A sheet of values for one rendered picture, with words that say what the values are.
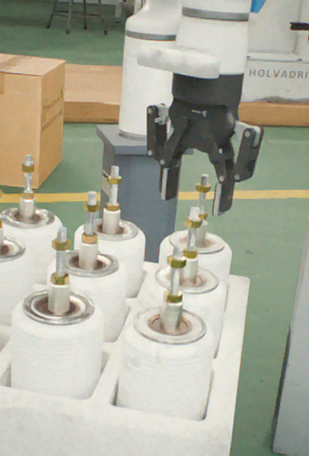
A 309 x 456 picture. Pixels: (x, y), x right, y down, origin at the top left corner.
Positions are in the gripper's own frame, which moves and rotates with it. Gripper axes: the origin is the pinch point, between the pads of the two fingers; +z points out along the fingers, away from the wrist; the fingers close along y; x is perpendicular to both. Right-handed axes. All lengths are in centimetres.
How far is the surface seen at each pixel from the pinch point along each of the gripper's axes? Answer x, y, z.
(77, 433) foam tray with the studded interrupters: 20.7, -2.3, 19.5
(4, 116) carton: -59, 96, 17
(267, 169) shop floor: -135, 56, 36
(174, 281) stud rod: 11.0, -5.4, 5.2
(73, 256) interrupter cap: 5.4, 12.9, 10.2
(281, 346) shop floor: -36, 1, 36
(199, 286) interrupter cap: 1.0, -2.7, 10.1
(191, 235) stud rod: 0.5, -0.5, 4.6
